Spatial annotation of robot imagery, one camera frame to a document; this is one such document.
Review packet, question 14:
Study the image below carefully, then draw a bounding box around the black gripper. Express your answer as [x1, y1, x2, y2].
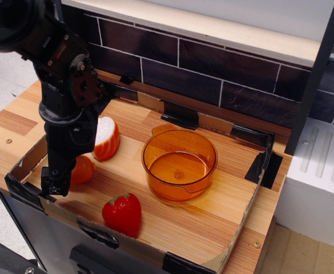
[41, 108, 98, 196]

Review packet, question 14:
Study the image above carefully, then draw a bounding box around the orange toy carrot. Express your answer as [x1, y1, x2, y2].
[71, 155, 95, 184]

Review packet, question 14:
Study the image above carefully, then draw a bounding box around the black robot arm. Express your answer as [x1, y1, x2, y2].
[0, 1, 109, 196]

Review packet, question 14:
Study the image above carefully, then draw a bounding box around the cardboard fence with black tape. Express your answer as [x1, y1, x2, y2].
[3, 82, 283, 273]

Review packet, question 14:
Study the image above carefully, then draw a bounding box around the transparent orange plastic pot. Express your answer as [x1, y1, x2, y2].
[142, 124, 218, 202]

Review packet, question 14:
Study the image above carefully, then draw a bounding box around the white orange toy sushi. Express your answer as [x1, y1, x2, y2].
[92, 116, 120, 161]

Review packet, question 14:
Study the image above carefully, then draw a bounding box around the red toy strawberry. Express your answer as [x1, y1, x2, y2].
[102, 193, 142, 239]

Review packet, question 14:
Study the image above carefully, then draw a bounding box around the dark tile backsplash panel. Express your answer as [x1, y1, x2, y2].
[81, 7, 334, 129]

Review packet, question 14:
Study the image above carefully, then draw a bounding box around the white ribbed sink block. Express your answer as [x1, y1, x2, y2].
[275, 118, 334, 246]

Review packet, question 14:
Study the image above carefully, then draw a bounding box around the black vertical frame post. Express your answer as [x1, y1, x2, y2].
[284, 6, 334, 155]

